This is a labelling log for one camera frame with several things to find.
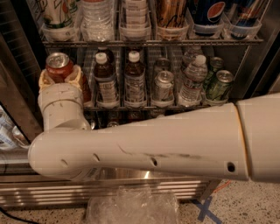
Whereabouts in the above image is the black cable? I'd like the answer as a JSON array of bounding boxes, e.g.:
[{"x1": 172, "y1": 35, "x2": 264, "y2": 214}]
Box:
[{"x1": 0, "y1": 207, "x2": 42, "y2": 224}]

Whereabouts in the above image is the red coke can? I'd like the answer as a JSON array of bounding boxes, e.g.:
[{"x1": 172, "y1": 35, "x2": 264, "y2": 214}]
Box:
[
  {"x1": 45, "y1": 52, "x2": 74, "y2": 83},
  {"x1": 82, "y1": 73, "x2": 92, "y2": 104}
]

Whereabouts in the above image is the wire shelf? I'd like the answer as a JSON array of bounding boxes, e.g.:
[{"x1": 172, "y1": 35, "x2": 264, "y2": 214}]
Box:
[
  {"x1": 84, "y1": 101, "x2": 228, "y2": 112},
  {"x1": 43, "y1": 37, "x2": 263, "y2": 48}
]

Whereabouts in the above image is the left glass fridge door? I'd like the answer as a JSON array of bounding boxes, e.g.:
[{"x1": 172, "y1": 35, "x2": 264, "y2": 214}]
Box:
[{"x1": 0, "y1": 34, "x2": 42, "y2": 183}]

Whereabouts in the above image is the top shelf orange can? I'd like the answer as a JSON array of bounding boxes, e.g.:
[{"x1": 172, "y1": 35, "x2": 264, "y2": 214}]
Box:
[{"x1": 156, "y1": 0, "x2": 187, "y2": 28}]

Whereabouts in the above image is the tea bottle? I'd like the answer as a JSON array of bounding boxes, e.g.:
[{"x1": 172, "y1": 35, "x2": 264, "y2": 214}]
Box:
[
  {"x1": 124, "y1": 51, "x2": 145, "y2": 103},
  {"x1": 94, "y1": 52, "x2": 119, "y2": 109},
  {"x1": 97, "y1": 47, "x2": 115, "y2": 65}
]

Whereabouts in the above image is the orange cable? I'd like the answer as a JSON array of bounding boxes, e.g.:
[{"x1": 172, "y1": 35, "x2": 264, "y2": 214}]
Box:
[{"x1": 213, "y1": 179, "x2": 232, "y2": 194}]

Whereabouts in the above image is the clear water bottle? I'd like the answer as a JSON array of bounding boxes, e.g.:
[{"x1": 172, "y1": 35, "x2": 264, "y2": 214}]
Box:
[
  {"x1": 178, "y1": 55, "x2": 207, "y2": 107},
  {"x1": 181, "y1": 45, "x2": 203, "y2": 71}
]

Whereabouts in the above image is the middle wire shelf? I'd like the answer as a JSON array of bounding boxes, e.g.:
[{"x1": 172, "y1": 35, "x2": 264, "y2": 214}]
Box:
[{"x1": 84, "y1": 101, "x2": 228, "y2": 112}]

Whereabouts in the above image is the front right tea bottle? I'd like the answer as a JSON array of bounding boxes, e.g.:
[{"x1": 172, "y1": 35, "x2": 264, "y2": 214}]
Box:
[{"x1": 124, "y1": 51, "x2": 145, "y2": 103}]

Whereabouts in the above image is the clear plastic bag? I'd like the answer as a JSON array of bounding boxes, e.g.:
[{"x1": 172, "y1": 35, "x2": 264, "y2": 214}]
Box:
[{"x1": 86, "y1": 188, "x2": 179, "y2": 224}]

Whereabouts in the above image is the front green soda can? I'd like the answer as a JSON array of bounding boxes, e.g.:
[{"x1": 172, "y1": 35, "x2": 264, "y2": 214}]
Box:
[{"x1": 206, "y1": 70, "x2": 234, "y2": 102}]

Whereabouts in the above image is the top shelf blue can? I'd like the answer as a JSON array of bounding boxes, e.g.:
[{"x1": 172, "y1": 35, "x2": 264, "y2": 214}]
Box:
[{"x1": 231, "y1": 0, "x2": 264, "y2": 39}]

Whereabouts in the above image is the white green tall can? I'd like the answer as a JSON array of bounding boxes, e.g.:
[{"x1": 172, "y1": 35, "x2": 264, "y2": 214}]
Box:
[{"x1": 39, "y1": 0, "x2": 73, "y2": 29}]

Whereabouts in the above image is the green soda can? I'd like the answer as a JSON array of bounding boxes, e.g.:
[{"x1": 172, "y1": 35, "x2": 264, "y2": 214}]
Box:
[
  {"x1": 203, "y1": 57, "x2": 224, "y2": 90},
  {"x1": 206, "y1": 70, "x2": 234, "y2": 102}
]

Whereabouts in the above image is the rear silver soda can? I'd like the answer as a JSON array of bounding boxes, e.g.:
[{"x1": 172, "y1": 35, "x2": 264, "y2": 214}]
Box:
[{"x1": 153, "y1": 58, "x2": 171, "y2": 76}]

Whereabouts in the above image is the front silver soda can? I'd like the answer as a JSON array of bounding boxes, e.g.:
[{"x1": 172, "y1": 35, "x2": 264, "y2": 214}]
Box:
[{"x1": 153, "y1": 71, "x2": 174, "y2": 102}]

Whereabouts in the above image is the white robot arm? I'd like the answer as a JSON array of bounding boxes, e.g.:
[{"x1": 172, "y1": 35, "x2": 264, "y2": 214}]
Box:
[{"x1": 28, "y1": 66, "x2": 280, "y2": 183}]

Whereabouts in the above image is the top shelf water bottle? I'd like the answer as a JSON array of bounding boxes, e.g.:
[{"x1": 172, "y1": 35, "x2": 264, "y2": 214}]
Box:
[{"x1": 81, "y1": 0, "x2": 114, "y2": 42}]

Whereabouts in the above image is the top wire shelf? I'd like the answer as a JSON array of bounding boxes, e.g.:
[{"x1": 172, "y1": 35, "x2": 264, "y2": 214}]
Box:
[{"x1": 43, "y1": 37, "x2": 263, "y2": 48}]

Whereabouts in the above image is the silver soda can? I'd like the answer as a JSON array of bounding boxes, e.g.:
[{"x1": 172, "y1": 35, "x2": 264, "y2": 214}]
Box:
[
  {"x1": 153, "y1": 58, "x2": 171, "y2": 76},
  {"x1": 153, "y1": 71, "x2": 174, "y2": 102}
]

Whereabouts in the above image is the gold can bottom shelf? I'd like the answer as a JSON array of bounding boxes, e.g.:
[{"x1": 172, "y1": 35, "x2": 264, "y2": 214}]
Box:
[{"x1": 107, "y1": 121, "x2": 119, "y2": 128}]

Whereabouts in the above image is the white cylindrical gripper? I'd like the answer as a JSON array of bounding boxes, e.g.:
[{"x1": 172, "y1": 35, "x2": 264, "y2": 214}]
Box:
[{"x1": 38, "y1": 65, "x2": 90, "y2": 131}]

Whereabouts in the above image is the front clear water bottle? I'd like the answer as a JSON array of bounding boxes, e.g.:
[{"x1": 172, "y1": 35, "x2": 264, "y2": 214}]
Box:
[{"x1": 178, "y1": 55, "x2": 207, "y2": 107}]

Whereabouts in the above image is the blue tape cross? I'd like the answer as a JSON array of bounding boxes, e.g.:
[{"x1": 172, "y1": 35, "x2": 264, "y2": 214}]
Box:
[{"x1": 191, "y1": 196, "x2": 222, "y2": 224}]

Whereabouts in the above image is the rear green soda can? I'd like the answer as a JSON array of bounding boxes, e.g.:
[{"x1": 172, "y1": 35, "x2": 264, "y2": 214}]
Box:
[{"x1": 203, "y1": 57, "x2": 224, "y2": 90}]

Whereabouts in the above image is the top shelf pepsi bottle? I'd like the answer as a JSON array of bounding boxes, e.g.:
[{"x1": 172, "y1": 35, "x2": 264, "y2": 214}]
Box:
[{"x1": 193, "y1": 0, "x2": 226, "y2": 36}]

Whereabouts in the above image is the top shelf white bottle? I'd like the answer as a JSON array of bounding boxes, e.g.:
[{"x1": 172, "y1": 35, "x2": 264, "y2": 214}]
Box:
[{"x1": 120, "y1": 0, "x2": 149, "y2": 41}]

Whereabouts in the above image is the rear left tea bottle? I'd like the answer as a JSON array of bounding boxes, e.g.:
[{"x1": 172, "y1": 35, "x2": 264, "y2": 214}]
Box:
[{"x1": 97, "y1": 47, "x2": 115, "y2": 65}]

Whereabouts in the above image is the open right fridge door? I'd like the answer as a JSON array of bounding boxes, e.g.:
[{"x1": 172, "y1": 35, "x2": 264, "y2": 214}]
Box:
[{"x1": 233, "y1": 17, "x2": 280, "y2": 100}]

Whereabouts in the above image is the rear clear water bottle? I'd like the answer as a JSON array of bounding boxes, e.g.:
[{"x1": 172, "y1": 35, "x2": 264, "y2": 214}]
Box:
[{"x1": 181, "y1": 45, "x2": 203, "y2": 71}]

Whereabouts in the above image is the front left tea bottle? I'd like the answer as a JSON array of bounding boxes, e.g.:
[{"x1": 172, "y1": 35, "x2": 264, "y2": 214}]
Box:
[{"x1": 94, "y1": 52, "x2": 119, "y2": 109}]

